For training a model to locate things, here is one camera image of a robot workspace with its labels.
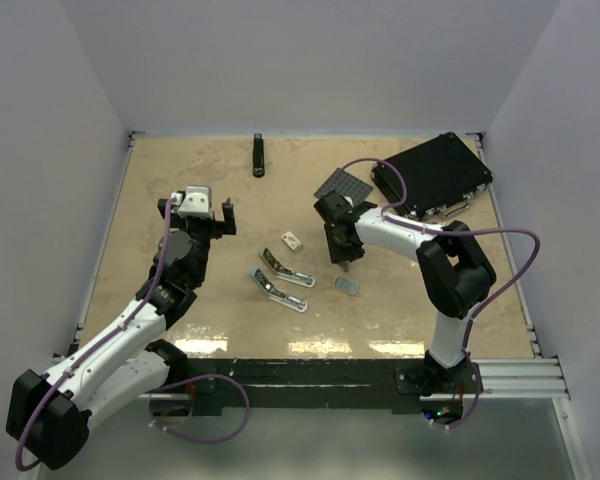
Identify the light blue stapler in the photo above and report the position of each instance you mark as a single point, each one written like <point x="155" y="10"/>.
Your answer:
<point x="275" y="294"/>

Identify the aluminium front rail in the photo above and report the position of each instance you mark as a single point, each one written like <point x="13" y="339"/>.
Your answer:
<point x="517" y="379"/>

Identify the grey staple tray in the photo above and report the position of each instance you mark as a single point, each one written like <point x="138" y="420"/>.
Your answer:
<point x="346" y="285"/>

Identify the grey lego baseplate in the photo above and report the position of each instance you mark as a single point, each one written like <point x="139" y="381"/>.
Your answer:
<point x="345" y="184"/>

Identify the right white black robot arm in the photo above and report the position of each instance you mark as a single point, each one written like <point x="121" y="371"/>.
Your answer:
<point x="456" y="273"/>

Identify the black stapler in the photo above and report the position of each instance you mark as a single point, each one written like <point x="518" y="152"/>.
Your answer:
<point x="258" y="156"/>

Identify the beige green stapler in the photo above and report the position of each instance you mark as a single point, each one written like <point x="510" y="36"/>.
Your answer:
<point x="283" y="272"/>

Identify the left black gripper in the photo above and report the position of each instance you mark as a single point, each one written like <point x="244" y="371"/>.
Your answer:
<point x="219" y="228"/>

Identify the black carrying case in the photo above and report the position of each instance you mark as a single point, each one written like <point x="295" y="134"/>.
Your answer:
<point x="440" y="175"/>

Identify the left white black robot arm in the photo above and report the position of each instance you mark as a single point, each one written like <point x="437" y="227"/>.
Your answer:
<point x="52" y="414"/>

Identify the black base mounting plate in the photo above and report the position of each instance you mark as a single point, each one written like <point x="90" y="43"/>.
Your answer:
<point x="402" y="386"/>

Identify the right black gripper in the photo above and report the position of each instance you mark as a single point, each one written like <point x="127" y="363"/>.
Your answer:
<point x="339" y="255"/>

